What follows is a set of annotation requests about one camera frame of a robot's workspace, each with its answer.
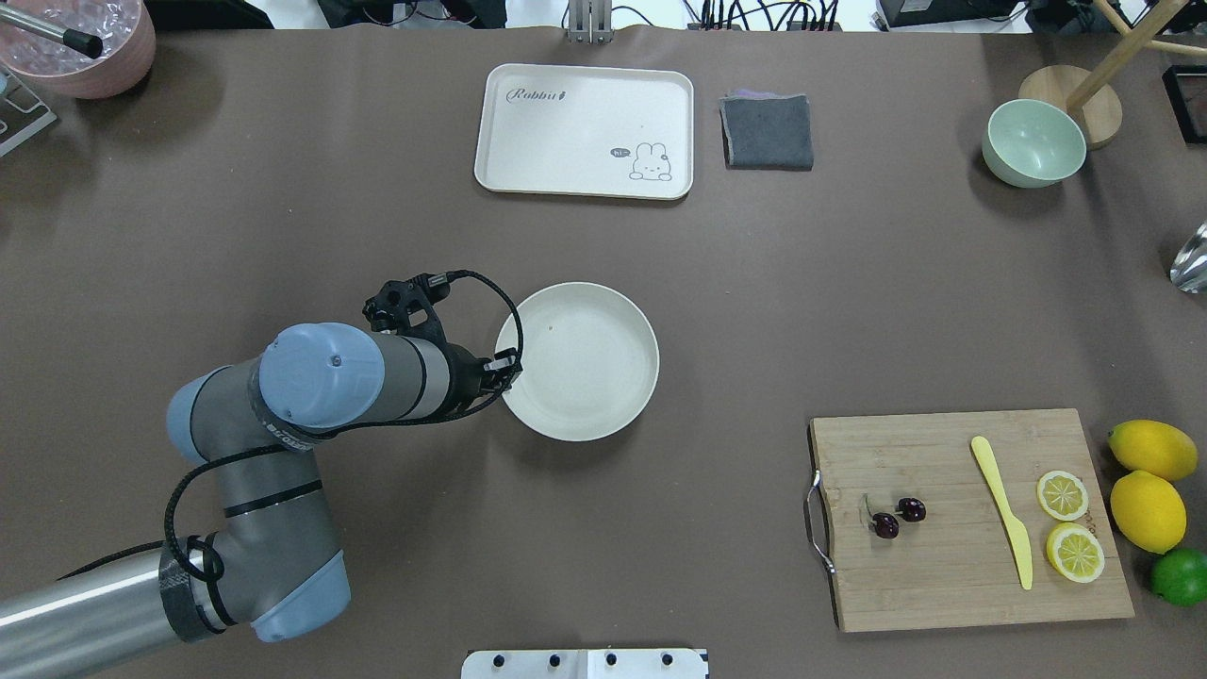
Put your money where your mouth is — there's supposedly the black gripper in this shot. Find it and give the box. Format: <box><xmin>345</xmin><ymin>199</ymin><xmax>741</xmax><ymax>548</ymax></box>
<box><xmin>450</xmin><ymin>345</ymin><xmax>524</xmax><ymax>408</ymax></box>

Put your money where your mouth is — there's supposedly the beige round plate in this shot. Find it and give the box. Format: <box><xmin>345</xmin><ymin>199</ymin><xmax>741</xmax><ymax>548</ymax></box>
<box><xmin>495</xmin><ymin>282</ymin><xmax>660</xmax><ymax>441</ymax></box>

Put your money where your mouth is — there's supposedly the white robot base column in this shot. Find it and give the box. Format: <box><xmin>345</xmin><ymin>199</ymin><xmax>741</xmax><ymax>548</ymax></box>
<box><xmin>460</xmin><ymin>646</ymin><xmax>711</xmax><ymax>678</ymax></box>

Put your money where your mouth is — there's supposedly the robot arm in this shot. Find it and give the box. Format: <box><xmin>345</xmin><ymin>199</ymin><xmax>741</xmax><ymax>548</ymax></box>
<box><xmin>2</xmin><ymin>323</ymin><xmax>521</xmax><ymax>678</ymax></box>

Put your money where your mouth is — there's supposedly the cream rabbit tray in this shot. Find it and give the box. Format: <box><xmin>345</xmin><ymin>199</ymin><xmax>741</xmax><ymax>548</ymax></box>
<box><xmin>473</xmin><ymin>63</ymin><xmax>695</xmax><ymax>201</ymax></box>

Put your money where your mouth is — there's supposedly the dark red cherry left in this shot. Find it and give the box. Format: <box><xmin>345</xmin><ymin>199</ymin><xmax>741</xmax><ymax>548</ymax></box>
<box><xmin>862</xmin><ymin>494</ymin><xmax>900</xmax><ymax>540</ymax></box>

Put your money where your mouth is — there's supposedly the dark red cherry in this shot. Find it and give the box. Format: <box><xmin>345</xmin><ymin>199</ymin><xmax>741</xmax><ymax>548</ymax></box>
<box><xmin>862</xmin><ymin>494</ymin><xmax>900</xmax><ymax>540</ymax></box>
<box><xmin>894</xmin><ymin>497</ymin><xmax>928</xmax><ymax>523</ymax></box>

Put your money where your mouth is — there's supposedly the dark red cherry right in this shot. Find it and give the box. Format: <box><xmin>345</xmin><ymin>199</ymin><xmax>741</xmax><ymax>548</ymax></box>
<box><xmin>894</xmin><ymin>497</ymin><xmax>928</xmax><ymax>523</ymax></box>

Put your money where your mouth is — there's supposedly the grey folded cloth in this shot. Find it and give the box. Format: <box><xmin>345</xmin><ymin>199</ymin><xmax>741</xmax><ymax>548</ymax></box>
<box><xmin>719</xmin><ymin>90</ymin><xmax>815</xmax><ymax>172</ymax></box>

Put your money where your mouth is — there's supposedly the wooden cutting board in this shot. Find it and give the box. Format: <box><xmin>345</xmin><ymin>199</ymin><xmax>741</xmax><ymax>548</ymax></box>
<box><xmin>807</xmin><ymin>408</ymin><xmax>1135</xmax><ymax>633</ymax></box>

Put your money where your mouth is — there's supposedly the pink bowl with ice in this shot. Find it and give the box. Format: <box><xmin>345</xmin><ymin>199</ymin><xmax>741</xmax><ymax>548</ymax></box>
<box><xmin>1</xmin><ymin>1</ymin><xmax>156</xmax><ymax>100</ymax></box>

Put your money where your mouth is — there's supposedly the white cup rack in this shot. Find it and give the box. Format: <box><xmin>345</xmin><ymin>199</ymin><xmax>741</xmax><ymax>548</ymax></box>
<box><xmin>1</xmin><ymin>66</ymin><xmax>58</xmax><ymax>157</ymax></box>

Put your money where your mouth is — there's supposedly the steel scoop in bowl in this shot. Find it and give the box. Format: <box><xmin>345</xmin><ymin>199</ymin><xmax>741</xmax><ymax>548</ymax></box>
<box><xmin>1</xmin><ymin>2</ymin><xmax>104</xmax><ymax>59</ymax></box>

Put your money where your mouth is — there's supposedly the yellow plastic knife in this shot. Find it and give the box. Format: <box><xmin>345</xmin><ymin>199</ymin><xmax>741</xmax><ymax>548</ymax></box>
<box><xmin>970</xmin><ymin>435</ymin><xmax>1033</xmax><ymax>590</ymax></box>

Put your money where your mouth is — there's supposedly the upper lemon slice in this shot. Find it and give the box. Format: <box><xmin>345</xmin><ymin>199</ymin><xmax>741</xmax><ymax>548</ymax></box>
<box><xmin>1034</xmin><ymin>470</ymin><xmax>1090</xmax><ymax>522</ymax></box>

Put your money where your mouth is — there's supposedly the mint green bowl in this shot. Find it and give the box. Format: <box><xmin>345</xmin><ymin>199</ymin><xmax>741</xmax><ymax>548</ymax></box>
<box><xmin>982</xmin><ymin>99</ymin><xmax>1089</xmax><ymax>189</ymax></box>

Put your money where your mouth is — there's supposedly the wooden cup stand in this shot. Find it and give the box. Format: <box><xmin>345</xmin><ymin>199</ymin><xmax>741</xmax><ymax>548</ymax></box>
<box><xmin>1018</xmin><ymin>1</ymin><xmax>1205</xmax><ymax>150</ymax></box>

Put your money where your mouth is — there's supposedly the yellow lemon far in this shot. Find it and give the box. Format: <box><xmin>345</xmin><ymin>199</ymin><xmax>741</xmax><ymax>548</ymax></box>
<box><xmin>1107</xmin><ymin>420</ymin><xmax>1199</xmax><ymax>482</ymax></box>

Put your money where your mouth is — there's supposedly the yellow lemon near lime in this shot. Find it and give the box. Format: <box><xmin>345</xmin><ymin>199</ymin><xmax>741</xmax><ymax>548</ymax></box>
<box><xmin>1110</xmin><ymin>470</ymin><xmax>1188</xmax><ymax>555</ymax></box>

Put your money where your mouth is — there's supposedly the steel ice scoop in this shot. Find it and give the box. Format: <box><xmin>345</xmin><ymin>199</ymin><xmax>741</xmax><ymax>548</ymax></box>
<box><xmin>1168</xmin><ymin>221</ymin><xmax>1207</xmax><ymax>295</ymax></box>

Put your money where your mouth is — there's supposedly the green lime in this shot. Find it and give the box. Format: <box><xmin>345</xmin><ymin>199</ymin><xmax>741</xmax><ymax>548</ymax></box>
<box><xmin>1149</xmin><ymin>549</ymin><xmax>1206</xmax><ymax>607</ymax></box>

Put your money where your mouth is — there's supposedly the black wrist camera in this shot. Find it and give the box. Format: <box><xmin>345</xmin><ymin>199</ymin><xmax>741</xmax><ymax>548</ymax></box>
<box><xmin>362</xmin><ymin>273</ymin><xmax>450</xmax><ymax>345</ymax></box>

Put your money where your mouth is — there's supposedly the aluminium frame post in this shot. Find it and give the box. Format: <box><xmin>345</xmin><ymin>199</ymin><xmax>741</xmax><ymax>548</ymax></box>
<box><xmin>565</xmin><ymin>0</ymin><xmax>616</xmax><ymax>43</ymax></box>

